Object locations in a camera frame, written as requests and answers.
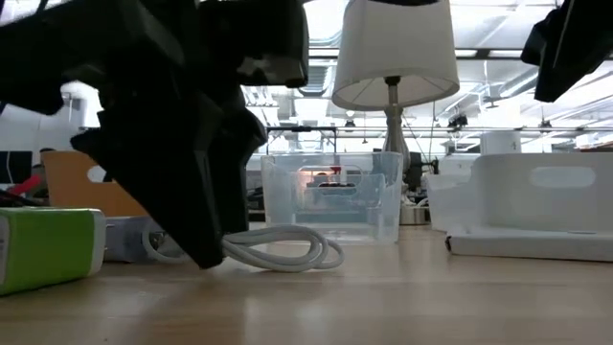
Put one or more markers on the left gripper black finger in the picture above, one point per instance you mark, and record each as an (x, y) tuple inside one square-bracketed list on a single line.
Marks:
[(167, 182), (237, 167)]

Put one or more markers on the green wall charger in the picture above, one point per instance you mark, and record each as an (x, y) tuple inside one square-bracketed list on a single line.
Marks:
[(48, 249)]

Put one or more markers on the white booklet with device print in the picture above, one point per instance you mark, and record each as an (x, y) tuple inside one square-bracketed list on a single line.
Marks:
[(527, 246)]

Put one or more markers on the clear plastic bin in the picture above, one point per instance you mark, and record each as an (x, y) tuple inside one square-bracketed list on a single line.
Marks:
[(287, 201)]

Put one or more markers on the orange plastic bin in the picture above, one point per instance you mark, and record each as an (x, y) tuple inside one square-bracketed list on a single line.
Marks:
[(67, 191)]

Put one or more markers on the white plastic bin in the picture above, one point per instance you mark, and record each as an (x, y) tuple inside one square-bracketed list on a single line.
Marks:
[(503, 201)]

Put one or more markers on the black background table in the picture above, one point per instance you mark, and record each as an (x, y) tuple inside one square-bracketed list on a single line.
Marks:
[(301, 128)]

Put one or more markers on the white background cylinder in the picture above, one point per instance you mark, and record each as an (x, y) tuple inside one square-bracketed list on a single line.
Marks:
[(500, 143)]

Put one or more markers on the red object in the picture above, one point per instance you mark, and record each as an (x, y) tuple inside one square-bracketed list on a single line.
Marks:
[(26, 186)]

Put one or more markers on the black computer monitor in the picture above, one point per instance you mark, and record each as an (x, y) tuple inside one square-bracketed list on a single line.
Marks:
[(14, 167)]

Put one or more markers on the white shade table lamp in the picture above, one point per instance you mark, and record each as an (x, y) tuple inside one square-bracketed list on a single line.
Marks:
[(395, 48)]

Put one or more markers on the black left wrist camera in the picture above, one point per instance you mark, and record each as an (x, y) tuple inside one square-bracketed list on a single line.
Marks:
[(258, 38)]

